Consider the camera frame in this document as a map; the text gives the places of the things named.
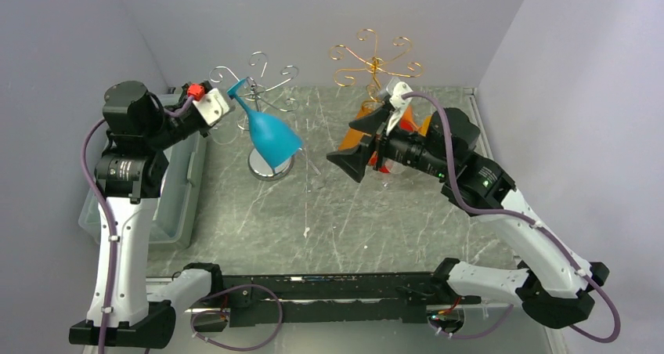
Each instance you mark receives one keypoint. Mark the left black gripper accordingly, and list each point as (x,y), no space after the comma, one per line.
(186,99)

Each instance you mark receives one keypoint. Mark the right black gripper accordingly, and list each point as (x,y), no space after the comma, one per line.
(351,158)

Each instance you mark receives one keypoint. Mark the clear plastic storage box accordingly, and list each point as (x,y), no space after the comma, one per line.
(171,196)

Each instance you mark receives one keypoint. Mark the blue plastic wine glass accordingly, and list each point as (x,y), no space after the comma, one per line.
(274,140)

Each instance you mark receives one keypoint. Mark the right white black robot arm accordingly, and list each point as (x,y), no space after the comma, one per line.
(553,285)

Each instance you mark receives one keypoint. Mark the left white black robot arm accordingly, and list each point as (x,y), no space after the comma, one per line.
(123,314)

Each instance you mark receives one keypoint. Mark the orange plastic wine glass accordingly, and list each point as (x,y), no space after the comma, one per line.
(407,121)

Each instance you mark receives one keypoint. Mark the yellow plastic wine glass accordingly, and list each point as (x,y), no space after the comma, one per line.
(423,127)

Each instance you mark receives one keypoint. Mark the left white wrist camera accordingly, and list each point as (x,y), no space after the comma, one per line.
(211,104)

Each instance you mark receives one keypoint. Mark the gold wire glass rack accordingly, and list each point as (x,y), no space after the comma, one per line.
(374,66)

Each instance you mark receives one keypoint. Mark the silver wire glass rack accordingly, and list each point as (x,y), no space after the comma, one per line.
(253,94)

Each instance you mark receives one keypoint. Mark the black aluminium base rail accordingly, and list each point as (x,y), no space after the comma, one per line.
(387,296)

